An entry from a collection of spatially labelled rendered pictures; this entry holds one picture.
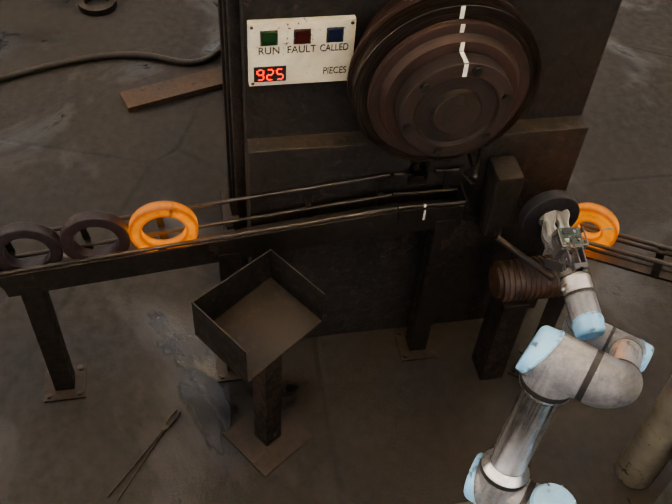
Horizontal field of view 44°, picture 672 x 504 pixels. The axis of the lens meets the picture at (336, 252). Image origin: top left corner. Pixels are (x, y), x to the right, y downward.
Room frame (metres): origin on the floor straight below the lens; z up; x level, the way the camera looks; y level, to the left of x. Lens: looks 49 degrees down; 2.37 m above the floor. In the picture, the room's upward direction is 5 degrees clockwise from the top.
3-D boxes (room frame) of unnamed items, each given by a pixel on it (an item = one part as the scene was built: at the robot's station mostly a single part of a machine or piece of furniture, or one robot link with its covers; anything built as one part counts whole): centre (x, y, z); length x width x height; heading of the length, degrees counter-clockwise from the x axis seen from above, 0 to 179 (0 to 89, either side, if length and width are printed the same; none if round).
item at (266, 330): (1.28, 0.18, 0.36); 0.26 x 0.20 x 0.72; 138
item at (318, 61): (1.72, 0.13, 1.15); 0.26 x 0.02 x 0.18; 103
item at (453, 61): (1.60, -0.25, 1.11); 0.28 x 0.06 x 0.28; 103
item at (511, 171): (1.76, -0.46, 0.68); 0.11 x 0.08 x 0.24; 13
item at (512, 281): (1.64, -0.58, 0.27); 0.22 x 0.13 x 0.53; 103
